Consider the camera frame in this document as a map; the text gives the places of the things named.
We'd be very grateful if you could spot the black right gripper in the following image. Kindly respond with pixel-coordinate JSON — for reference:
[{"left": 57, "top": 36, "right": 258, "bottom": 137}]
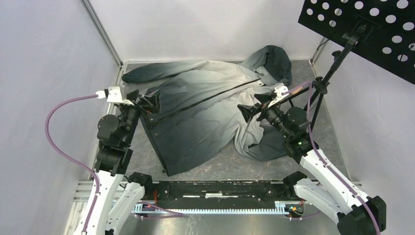
[{"left": 237, "top": 93, "right": 291, "bottom": 139}]

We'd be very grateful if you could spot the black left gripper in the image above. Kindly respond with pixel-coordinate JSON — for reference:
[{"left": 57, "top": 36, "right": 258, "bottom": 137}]
[{"left": 119, "top": 89, "right": 160, "bottom": 145}]

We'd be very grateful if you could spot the grey gradient hooded jacket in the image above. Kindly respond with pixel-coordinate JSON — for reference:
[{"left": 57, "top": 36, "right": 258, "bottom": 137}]
[{"left": 122, "top": 46, "right": 292, "bottom": 176}]

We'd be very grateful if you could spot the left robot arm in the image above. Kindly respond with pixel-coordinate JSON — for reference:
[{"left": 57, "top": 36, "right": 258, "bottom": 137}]
[{"left": 74, "top": 86, "right": 161, "bottom": 235}]

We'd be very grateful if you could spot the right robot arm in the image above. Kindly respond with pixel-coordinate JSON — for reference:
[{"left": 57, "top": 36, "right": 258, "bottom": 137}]
[{"left": 237, "top": 101, "right": 387, "bottom": 235}]

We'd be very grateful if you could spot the long wooden block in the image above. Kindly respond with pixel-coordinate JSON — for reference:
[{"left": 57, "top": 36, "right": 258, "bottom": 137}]
[{"left": 291, "top": 89, "right": 302, "bottom": 95}]

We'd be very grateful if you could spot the black tripod stand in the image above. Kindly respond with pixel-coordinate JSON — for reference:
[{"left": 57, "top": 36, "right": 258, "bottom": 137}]
[{"left": 269, "top": 23, "right": 369, "bottom": 139}]

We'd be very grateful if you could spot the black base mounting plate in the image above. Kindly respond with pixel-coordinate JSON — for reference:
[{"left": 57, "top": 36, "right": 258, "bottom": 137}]
[{"left": 143, "top": 180, "right": 301, "bottom": 210}]

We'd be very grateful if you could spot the black perforated panel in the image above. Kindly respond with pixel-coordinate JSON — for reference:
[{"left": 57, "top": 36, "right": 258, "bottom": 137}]
[{"left": 298, "top": 0, "right": 415, "bottom": 84}]

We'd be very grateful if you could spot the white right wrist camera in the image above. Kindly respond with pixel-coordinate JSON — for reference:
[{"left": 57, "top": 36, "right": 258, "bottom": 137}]
[{"left": 268, "top": 83, "right": 289, "bottom": 108}]

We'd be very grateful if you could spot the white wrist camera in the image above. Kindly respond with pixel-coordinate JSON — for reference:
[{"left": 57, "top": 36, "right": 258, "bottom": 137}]
[
  {"left": 95, "top": 85, "right": 134, "bottom": 105},
  {"left": 268, "top": 83, "right": 289, "bottom": 108}
]

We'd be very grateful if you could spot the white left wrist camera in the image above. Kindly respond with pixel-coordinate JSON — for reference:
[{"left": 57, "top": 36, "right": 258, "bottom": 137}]
[{"left": 95, "top": 85, "right": 134, "bottom": 105}]

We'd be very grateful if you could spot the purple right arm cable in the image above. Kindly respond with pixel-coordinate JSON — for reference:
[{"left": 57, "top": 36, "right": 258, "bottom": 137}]
[{"left": 281, "top": 81, "right": 382, "bottom": 235}]

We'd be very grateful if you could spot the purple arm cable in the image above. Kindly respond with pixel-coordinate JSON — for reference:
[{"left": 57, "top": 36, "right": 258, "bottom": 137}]
[
  {"left": 281, "top": 81, "right": 382, "bottom": 235},
  {"left": 45, "top": 94, "right": 101, "bottom": 234}
]

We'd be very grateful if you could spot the white cable duct strip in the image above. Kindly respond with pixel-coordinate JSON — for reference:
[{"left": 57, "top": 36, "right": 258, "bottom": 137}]
[{"left": 131, "top": 203, "right": 289, "bottom": 215}]

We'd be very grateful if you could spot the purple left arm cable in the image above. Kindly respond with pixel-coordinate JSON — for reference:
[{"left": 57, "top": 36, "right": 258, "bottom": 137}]
[{"left": 45, "top": 94, "right": 101, "bottom": 234}]

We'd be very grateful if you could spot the aluminium frame rail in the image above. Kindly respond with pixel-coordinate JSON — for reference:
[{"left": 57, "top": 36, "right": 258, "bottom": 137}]
[{"left": 73, "top": 181, "right": 95, "bottom": 202}]

